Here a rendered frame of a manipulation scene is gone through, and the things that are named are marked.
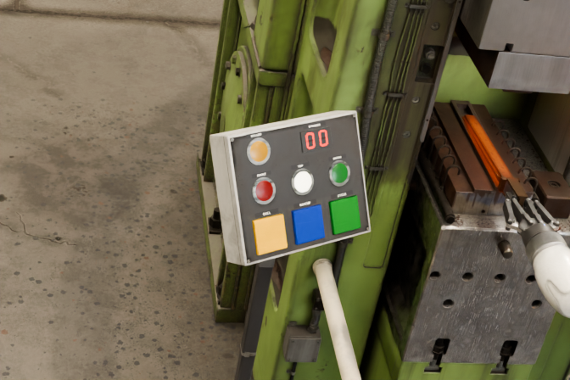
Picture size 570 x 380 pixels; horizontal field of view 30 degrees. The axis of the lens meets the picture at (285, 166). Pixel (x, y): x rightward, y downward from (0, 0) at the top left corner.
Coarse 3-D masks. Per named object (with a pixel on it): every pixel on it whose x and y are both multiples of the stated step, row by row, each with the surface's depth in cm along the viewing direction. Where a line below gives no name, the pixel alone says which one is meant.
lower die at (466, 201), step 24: (432, 120) 286; (456, 120) 286; (480, 120) 288; (456, 144) 276; (504, 144) 279; (456, 168) 268; (480, 168) 268; (456, 192) 259; (480, 192) 260; (528, 192) 262
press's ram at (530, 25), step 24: (480, 0) 237; (504, 0) 231; (528, 0) 232; (552, 0) 232; (480, 24) 236; (504, 24) 234; (528, 24) 235; (552, 24) 236; (480, 48) 237; (504, 48) 238; (528, 48) 238; (552, 48) 239
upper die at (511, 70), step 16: (464, 32) 259; (480, 64) 248; (496, 64) 240; (512, 64) 240; (528, 64) 241; (544, 64) 241; (560, 64) 242; (496, 80) 242; (512, 80) 243; (528, 80) 243; (544, 80) 244; (560, 80) 244
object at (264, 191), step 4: (260, 184) 225; (264, 184) 225; (268, 184) 226; (256, 188) 225; (260, 188) 225; (264, 188) 225; (268, 188) 226; (272, 188) 227; (256, 192) 225; (260, 192) 225; (264, 192) 225; (268, 192) 226; (272, 192) 227; (256, 196) 225; (260, 196) 225; (264, 196) 226; (268, 196) 226; (260, 200) 225; (264, 200) 226
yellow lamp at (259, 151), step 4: (252, 144) 224; (256, 144) 224; (260, 144) 225; (264, 144) 225; (252, 148) 223; (256, 148) 224; (260, 148) 225; (264, 148) 225; (252, 152) 224; (256, 152) 224; (260, 152) 225; (264, 152) 225; (252, 156) 224; (256, 156) 224; (260, 156) 225; (264, 156) 225; (256, 160) 224; (260, 160) 225
